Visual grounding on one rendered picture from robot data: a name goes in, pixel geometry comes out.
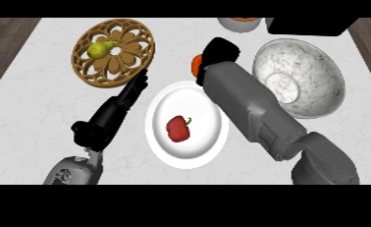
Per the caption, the white round plate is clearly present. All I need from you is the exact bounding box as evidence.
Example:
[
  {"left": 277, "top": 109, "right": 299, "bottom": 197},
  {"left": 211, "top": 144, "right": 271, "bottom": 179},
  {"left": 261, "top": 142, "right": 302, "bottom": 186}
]
[{"left": 143, "top": 80, "right": 231, "bottom": 170}]

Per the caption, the white marble bowl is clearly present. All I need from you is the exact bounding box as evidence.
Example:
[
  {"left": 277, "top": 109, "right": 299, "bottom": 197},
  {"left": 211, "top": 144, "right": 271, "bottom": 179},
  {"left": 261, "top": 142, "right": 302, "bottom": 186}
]
[{"left": 250, "top": 37, "right": 348, "bottom": 120}]

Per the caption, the wooden carved round trivet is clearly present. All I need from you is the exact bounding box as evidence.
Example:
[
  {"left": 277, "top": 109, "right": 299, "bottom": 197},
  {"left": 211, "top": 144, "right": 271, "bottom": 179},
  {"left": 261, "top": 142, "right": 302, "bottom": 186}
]
[{"left": 71, "top": 18, "right": 156, "bottom": 89}]

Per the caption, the orange round squash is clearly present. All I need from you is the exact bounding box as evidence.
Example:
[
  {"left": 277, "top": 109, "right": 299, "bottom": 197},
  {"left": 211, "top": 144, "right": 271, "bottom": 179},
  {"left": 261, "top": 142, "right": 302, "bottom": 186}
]
[{"left": 190, "top": 53, "right": 205, "bottom": 79}]

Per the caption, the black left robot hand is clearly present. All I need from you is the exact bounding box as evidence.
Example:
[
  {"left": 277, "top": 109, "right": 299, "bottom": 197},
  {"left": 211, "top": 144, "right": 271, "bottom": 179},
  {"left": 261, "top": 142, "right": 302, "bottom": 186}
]
[{"left": 69, "top": 68, "right": 150, "bottom": 153}]

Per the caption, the yellow-green pear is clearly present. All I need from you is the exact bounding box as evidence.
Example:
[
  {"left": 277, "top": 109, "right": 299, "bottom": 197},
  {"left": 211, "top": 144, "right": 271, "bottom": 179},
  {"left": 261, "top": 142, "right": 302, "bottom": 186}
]
[{"left": 87, "top": 40, "right": 119, "bottom": 60}]

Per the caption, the grey cup with orange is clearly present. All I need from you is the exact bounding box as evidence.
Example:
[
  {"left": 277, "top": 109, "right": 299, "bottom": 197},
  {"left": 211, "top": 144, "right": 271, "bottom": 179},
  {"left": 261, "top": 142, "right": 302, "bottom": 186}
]
[{"left": 217, "top": 18, "right": 262, "bottom": 33}]

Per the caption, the black appliance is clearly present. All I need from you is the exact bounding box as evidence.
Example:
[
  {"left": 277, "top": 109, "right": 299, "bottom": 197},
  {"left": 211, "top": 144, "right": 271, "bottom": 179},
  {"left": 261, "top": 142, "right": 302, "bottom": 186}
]
[{"left": 264, "top": 18, "right": 361, "bottom": 37}]

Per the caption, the red bell pepper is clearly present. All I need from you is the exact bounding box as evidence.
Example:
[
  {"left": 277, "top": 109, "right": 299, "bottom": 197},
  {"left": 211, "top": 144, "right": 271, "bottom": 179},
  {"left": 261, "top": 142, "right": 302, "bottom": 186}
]
[{"left": 165, "top": 115, "right": 193, "bottom": 143}]

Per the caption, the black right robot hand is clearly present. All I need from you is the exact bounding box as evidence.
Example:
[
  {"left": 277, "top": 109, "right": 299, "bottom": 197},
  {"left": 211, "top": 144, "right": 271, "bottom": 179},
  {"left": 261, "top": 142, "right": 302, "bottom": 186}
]
[{"left": 195, "top": 36, "right": 242, "bottom": 87}]

